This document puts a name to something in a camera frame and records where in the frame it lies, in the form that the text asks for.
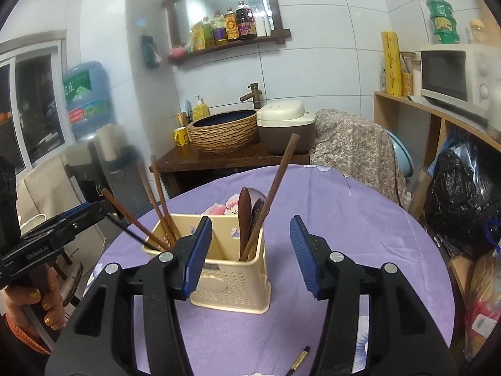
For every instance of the yellow soap pump bottle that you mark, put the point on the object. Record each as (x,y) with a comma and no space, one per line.
(200,110)

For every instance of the brown sauce bottle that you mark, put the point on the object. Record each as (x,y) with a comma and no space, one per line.
(231,27)

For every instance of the yellow cylinder package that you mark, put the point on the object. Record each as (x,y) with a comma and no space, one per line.
(392,62)

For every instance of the dark wooden counter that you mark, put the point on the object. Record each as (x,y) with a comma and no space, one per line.
(219,159)

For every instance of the white microwave oven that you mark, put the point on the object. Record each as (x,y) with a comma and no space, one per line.
(446,74)

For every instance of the dark soy sauce bottle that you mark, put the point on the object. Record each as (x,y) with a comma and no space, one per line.
(245,21)

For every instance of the brown white rice cooker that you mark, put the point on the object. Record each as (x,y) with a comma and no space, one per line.
(285,129)

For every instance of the person's left forearm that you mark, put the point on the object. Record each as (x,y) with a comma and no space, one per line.
(23,337)

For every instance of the black chopstick gold band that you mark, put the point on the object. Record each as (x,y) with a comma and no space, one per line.
(125,228)
(299,360)

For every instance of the glass jar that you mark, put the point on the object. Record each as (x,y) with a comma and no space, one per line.
(409,76)

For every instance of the knife in holder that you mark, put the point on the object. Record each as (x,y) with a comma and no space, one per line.
(188,109)

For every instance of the sliding window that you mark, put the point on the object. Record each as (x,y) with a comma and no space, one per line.
(35,109)

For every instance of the stack of green noodle cups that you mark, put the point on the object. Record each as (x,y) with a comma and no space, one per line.
(443,21)

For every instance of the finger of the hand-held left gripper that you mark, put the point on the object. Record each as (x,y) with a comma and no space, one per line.
(72,213)
(92,219)

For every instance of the pink small bowl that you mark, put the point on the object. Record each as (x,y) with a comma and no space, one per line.
(177,51)

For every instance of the clear bag colourful contents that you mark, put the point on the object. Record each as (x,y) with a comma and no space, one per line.
(485,305)

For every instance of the person's left hand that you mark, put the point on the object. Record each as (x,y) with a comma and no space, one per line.
(23,305)

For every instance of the light wooden shelf unit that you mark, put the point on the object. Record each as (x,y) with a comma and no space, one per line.
(381,125)

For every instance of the white plastic bottles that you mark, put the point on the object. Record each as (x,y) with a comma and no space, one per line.
(263,23)

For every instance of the wooden framed mirror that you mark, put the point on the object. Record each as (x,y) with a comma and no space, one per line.
(203,4)

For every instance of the woven pattern sink basin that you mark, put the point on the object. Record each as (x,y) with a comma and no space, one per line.
(223,135)

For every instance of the purple label oil bottle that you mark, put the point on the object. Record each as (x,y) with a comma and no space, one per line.
(220,30)

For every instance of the bronze faucet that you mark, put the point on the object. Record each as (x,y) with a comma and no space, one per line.
(253,94)

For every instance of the jar with yellow lid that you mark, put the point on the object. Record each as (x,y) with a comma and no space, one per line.
(477,32)

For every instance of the purple floral tablecloth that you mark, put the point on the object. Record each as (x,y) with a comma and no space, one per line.
(352,211)

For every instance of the beige sofa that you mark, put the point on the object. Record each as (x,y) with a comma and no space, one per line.
(47,188)

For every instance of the small wooden stool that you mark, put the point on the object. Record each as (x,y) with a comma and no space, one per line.
(72,282)

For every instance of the yellow oil bottle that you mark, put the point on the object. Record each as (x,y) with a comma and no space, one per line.
(207,35)

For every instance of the beige plastic cutlery holder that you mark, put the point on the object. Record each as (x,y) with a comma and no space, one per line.
(227,290)

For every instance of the brown wooden spoon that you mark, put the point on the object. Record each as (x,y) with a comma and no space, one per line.
(244,211)

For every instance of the green wall holder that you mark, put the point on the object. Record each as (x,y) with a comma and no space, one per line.
(150,51)

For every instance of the black plastic bag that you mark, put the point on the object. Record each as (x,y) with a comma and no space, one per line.
(458,199)

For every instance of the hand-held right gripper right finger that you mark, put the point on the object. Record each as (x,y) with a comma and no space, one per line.
(305,258)

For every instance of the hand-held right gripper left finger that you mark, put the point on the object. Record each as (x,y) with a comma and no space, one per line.
(197,258)

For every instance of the yellow mug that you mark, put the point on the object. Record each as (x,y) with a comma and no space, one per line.
(181,137)

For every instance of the yellow green packet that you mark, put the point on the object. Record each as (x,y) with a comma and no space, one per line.
(195,39)

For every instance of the dark wooden wall shelf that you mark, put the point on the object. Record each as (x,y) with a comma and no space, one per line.
(235,45)

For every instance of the light blue basin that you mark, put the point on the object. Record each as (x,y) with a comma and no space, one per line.
(401,152)

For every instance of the patterned brown cloth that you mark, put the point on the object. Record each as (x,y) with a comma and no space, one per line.
(356,149)

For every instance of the dark water dispenser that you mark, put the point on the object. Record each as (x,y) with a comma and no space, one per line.
(113,152)

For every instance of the blue water jug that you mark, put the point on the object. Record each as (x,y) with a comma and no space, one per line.
(86,98)

